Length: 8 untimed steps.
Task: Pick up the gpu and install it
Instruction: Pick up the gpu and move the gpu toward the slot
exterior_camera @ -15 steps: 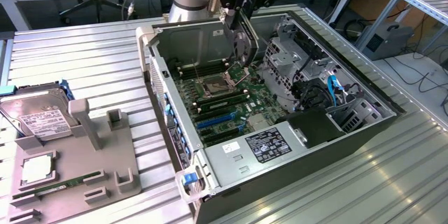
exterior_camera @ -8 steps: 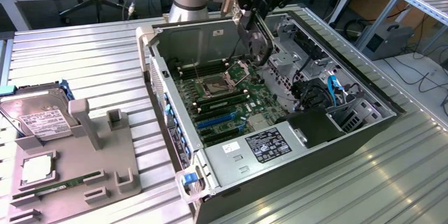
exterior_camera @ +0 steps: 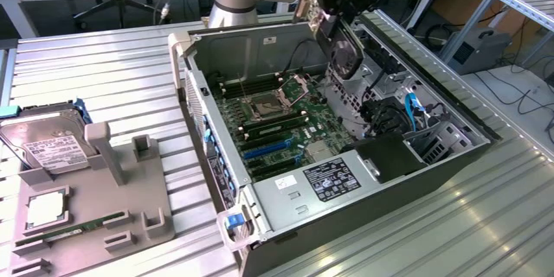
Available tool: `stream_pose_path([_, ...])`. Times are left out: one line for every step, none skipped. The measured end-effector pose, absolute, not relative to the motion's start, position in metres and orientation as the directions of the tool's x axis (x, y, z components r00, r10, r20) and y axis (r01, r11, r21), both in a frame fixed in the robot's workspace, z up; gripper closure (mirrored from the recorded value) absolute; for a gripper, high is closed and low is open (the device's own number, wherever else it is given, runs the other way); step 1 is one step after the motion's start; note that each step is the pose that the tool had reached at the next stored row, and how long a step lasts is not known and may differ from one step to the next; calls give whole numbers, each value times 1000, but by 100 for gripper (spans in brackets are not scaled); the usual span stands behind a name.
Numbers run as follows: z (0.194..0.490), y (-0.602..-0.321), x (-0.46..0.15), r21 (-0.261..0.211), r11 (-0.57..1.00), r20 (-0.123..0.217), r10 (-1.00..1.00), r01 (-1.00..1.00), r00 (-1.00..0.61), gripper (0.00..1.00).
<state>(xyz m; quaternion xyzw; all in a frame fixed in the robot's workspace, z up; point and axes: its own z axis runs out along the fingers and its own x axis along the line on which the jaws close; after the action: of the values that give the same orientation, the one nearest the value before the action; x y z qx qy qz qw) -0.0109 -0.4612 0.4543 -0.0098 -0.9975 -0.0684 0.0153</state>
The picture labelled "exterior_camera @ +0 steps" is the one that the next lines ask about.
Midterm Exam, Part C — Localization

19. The black graphics card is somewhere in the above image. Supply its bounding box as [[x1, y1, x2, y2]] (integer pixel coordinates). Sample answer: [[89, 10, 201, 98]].
[[295, 0, 366, 80]]

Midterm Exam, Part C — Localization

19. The grey box device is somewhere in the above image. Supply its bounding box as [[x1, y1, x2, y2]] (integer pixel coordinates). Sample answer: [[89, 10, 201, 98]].
[[438, 23, 516, 76]]

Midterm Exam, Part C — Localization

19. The metal socket cover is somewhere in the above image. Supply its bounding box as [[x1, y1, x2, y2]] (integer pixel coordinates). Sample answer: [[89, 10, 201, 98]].
[[278, 75, 314, 105]]

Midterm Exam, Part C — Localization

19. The metal disk bay cage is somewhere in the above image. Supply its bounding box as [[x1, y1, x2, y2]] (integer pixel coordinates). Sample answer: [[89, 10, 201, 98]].
[[325, 44, 418, 136]]

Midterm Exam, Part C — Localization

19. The CPU socket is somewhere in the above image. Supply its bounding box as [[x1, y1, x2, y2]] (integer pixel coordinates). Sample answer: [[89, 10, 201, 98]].
[[246, 94, 283, 123]]

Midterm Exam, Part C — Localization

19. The green motherboard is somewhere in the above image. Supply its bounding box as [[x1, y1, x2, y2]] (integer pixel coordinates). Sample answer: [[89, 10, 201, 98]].
[[207, 71, 349, 183]]

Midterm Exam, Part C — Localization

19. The installed RAM stick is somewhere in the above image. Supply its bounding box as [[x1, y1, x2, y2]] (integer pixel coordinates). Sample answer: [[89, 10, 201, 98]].
[[241, 114, 309, 139]]

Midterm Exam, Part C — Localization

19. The black office chair base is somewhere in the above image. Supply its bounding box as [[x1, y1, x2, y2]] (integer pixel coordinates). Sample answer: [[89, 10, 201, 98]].
[[72, 0, 171, 30]]

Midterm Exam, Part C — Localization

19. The silver chipset heatsink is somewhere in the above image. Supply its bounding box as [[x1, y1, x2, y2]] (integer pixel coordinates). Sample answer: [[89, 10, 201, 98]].
[[305, 145, 335, 163]]

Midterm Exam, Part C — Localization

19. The black plastic air shroud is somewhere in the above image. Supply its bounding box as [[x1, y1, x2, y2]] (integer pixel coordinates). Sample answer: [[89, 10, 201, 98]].
[[339, 133, 429, 184]]

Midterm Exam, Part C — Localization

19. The grey power supply unit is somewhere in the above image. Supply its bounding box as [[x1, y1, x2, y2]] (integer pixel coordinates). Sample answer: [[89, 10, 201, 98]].
[[250, 150, 386, 232]]

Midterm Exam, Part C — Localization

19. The open black PC case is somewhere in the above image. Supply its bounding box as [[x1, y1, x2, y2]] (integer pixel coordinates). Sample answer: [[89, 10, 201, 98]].
[[167, 12, 504, 277]]

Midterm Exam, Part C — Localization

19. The blue disk caddy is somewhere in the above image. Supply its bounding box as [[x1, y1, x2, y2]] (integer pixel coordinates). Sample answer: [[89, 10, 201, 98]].
[[0, 97, 95, 126]]

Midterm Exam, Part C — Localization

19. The blue case latch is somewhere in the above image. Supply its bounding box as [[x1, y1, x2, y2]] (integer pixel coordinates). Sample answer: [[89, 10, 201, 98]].
[[223, 213, 245, 228]]

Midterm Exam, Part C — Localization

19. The silver hard disk drive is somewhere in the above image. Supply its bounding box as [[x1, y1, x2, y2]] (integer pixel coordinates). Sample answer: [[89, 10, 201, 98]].
[[0, 110, 95, 175]]

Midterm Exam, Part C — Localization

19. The grey parts rack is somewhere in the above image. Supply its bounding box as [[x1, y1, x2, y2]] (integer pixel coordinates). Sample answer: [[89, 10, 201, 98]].
[[11, 121, 178, 277]]

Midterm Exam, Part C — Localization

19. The green RAM stick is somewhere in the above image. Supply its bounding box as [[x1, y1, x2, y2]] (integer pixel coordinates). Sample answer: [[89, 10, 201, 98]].
[[15, 213, 127, 248]]

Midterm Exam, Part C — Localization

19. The silver CPU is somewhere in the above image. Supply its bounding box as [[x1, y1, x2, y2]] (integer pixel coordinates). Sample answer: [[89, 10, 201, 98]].
[[24, 190, 71, 226]]

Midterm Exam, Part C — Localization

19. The black wire in case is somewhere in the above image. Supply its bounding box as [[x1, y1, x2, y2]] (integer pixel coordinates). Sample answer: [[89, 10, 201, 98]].
[[287, 38, 330, 74]]

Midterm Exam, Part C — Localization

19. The aluminium profile frame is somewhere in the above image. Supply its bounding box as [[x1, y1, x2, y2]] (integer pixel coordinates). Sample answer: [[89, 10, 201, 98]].
[[437, 0, 554, 61]]

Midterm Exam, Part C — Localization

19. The blue disk wire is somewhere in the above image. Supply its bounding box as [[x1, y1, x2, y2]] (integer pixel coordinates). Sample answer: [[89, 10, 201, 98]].
[[404, 93, 425, 134]]

